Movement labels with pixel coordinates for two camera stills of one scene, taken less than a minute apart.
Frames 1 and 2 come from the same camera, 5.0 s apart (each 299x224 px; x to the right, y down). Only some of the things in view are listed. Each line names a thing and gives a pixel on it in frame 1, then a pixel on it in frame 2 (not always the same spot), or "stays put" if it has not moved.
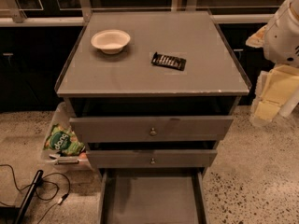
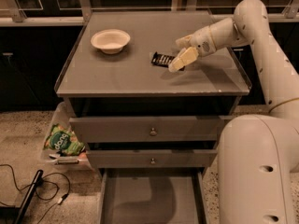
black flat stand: x=10 y=215 stays put
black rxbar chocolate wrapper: x=168 y=61 stays put
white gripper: x=282 y=40 → x=202 y=40
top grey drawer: x=152 y=129 stays put
